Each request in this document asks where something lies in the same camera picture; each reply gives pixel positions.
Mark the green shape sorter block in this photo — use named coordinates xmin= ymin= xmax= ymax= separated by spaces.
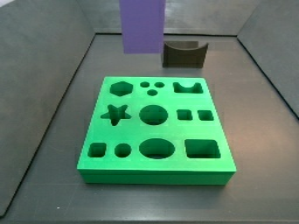
xmin=78 ymin=77 xmax=237 ymax=185

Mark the dark arch block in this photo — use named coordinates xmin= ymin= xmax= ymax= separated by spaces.
xmin=163 ymin=41 xmax=210 ymax=68

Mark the purple rectangular panel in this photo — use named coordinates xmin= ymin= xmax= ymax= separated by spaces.
xmin=119 ymin=0 xmax=166 ymax=53

